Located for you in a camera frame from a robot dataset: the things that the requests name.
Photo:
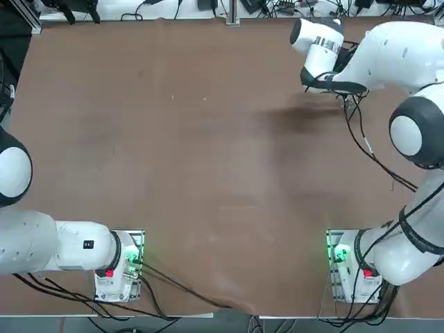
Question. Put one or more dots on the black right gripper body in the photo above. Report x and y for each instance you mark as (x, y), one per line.
(345, 53)

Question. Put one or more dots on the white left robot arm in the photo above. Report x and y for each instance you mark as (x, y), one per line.
(69, 243)

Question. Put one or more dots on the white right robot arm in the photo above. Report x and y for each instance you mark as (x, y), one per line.
(399, 52)

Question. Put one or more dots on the black power adapter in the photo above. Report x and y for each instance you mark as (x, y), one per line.
(207, 4)
(251, 5)
(364, 3)

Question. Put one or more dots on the aluminium frame profile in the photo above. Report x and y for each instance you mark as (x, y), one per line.
(29, 17)

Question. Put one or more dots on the aluminium frame post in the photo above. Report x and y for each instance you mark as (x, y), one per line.
(233, 14)

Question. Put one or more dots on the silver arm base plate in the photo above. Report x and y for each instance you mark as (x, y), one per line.
(140, 239)
(331, 243)

